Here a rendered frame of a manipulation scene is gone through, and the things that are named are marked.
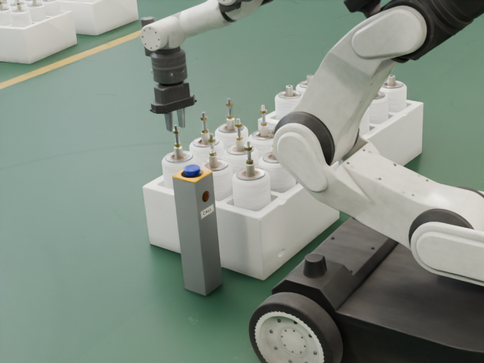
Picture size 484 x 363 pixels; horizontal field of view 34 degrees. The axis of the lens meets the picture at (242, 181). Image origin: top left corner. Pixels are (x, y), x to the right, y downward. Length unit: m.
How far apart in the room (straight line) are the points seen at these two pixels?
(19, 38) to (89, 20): 0.56
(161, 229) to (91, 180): 0.57
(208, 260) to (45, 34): 2.51
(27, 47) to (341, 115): 2.74
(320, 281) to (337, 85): 0.39
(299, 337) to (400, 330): 0.21
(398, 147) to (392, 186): 0.95
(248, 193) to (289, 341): 0.47
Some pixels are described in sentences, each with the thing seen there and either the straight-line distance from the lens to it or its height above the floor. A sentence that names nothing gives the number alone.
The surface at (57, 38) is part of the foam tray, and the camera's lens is 4.34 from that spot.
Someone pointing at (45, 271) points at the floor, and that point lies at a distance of 2.21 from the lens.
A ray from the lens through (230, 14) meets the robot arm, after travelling 1.87.
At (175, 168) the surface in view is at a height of 0.24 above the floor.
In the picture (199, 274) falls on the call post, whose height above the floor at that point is 0.06.
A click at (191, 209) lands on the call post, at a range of 1.88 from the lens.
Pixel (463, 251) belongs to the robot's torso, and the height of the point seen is 0.30.
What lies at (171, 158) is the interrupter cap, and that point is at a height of 0.25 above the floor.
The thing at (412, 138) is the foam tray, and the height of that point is 0.08.
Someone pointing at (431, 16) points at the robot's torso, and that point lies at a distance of 1.47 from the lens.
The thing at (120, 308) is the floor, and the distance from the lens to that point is 1.99.
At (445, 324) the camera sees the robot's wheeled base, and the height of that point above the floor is 0.17.
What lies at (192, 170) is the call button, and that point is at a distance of 1.86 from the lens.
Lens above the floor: 1.08
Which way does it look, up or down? 25 degrees down
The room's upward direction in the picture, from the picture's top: 4 degrees counter-clockwise
